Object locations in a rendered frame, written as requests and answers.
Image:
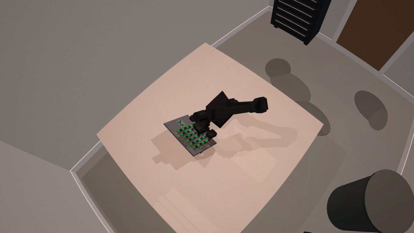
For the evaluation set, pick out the grey switch panel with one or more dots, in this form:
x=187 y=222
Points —
x=182 y=129

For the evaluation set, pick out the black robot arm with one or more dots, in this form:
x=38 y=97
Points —
x=228 y=107

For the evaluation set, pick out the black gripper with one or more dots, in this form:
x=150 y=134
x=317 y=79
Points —
x=210 y=133

